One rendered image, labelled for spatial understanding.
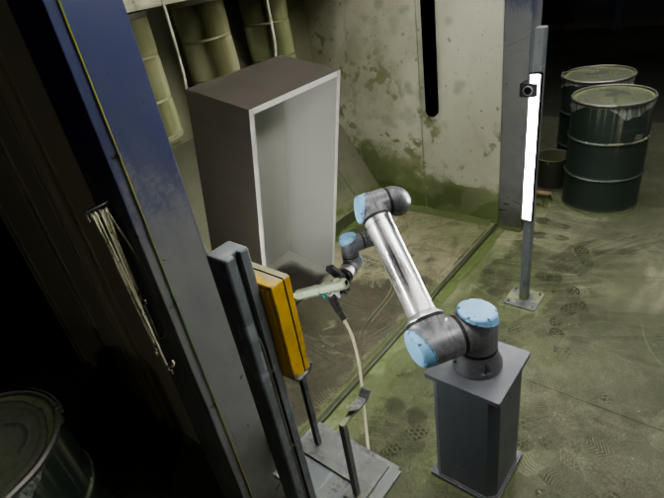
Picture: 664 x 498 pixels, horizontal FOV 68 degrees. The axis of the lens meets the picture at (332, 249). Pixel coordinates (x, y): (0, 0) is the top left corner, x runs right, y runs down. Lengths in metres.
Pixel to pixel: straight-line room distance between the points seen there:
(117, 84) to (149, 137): 0.15
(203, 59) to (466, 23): 1.78
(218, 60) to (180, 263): 2.11
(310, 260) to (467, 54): 1.84
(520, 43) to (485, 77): 0.32
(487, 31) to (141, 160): 2.82
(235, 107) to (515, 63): 2.23
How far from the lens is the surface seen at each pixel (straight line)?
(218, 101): 2.05
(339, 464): 1.59
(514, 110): 3.79
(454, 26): 3.84
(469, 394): 1.96
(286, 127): 2.70
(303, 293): 2.44
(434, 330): 1.81
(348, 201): 4.30
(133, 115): 1.35
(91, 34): 1.31
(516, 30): 3.67
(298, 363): 1.12
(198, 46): 3.43
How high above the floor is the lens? 2.09
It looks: 31 degrees down
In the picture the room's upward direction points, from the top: 10 degrees counter-clockwise
